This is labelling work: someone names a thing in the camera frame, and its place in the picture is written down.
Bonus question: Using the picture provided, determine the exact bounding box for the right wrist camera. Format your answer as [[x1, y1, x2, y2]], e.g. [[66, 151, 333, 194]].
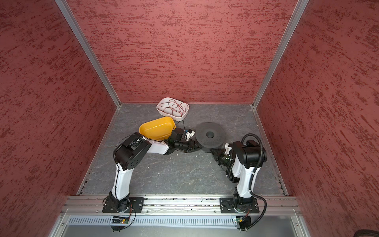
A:
[[224, 143, 233, 157]]

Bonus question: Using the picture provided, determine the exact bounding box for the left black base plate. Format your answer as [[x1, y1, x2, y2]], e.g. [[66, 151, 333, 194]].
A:
[[102, 196, 145, 213]]

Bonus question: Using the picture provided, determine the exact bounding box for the aluminium corner post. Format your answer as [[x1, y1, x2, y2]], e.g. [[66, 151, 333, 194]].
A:
[[55, 0, 122, 109], [252, 0, 309, 111]]

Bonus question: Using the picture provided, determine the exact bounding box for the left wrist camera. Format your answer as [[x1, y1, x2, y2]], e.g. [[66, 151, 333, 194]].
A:
[[169, 127, 195, 142]]

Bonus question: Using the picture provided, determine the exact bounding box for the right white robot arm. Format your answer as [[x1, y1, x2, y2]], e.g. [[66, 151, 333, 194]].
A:
[[210, 140, 267, 214]]

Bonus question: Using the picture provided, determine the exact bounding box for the aluminium mounting rail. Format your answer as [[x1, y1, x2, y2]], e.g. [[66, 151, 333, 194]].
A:
[[60, 195, 303, 216]]

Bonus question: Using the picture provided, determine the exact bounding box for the yellow plastic tray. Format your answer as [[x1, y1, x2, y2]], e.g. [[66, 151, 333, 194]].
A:
[[139, 117, 176, 141]]

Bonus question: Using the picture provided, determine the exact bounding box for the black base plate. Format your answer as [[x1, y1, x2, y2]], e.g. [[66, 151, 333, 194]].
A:
[[102, 196, 145, 213], [219, 197, 260, 214]]

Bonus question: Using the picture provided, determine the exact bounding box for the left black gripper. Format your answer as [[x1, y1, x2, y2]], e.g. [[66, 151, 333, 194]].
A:
[[175, 139, 203, 153]]

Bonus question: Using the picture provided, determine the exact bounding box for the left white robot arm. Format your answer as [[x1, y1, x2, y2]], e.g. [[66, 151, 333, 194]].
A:
[[102, 132, 202, 213]]

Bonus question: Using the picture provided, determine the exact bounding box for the red cable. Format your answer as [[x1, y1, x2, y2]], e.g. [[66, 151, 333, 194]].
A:
[[160, 99, 187, 117]]

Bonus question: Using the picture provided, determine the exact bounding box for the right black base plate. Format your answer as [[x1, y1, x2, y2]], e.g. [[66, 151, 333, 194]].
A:
[[219, 197, 260, 214]]

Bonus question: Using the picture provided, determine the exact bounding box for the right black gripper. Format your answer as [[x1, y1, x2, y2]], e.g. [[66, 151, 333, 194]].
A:
[[210, 148, 233, 169]]

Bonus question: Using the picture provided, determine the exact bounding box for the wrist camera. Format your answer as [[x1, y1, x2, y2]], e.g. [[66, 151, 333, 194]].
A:
[[224, 143, 233, 157], [169, 127, 195, 142]]

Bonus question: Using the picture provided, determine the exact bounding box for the left aluminium corner post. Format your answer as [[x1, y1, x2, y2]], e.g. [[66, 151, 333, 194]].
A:
[[55, 0, 122, 109]]

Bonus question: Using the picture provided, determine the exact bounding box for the dark grey cable spool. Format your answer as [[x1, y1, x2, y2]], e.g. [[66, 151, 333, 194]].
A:
[[194, 122, 226, 152]]

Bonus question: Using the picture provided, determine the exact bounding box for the right aluminium corner post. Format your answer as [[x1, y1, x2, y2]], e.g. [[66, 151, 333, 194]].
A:
[[252, 0, 309, 111]]

